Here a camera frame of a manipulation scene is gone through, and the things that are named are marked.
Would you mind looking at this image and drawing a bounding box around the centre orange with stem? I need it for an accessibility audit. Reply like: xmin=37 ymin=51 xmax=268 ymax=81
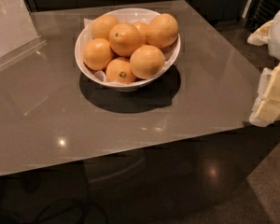
xmin=108 ymin=22 xmax=142 ymax=57

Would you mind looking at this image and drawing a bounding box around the front orange with stem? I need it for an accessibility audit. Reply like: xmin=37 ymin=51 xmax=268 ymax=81
xmin=105 ymin=57 xmax=136 ymax=84

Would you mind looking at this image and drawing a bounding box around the white ceramic bowl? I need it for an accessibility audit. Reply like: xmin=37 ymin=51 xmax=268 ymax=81
xmin=75 ymin=8 xmax=181 ymax=91

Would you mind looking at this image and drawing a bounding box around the front right orange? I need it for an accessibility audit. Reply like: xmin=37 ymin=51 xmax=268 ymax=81
xmin=130 ymin=45 xmax=165 ymax=79

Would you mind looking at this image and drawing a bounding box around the small hidden back orange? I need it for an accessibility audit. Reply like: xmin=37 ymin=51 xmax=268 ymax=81
xmin=133 ymin=21 xmax=147 ymax=45

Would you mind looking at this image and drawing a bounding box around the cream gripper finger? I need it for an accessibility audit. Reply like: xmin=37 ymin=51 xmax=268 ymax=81
xmin=247 ymin=21 xmax=273 ymax=46
xmin=249 ymin=63 xmax=280 ymax=127

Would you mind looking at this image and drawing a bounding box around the top left orange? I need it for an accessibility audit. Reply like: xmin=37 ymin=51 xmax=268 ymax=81
xmin=91 ymin=15 xmax=119 ymax=40

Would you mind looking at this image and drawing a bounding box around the clear acrylic sign holder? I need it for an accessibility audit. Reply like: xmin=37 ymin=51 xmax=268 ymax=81
xmin=0 ymin=0 xmax=45 ymax=66

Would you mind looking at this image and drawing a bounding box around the top right orange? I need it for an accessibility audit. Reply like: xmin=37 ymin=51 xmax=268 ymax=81
xmin=146 ymin=13 xmax=178 ymax=49

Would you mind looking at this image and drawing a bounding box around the orange with stem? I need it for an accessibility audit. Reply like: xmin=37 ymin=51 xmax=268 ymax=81
xmin=108 ymin=22 xmax=142 ymax=57
xmin=105 ymin=57 xmax=136 ymax=84

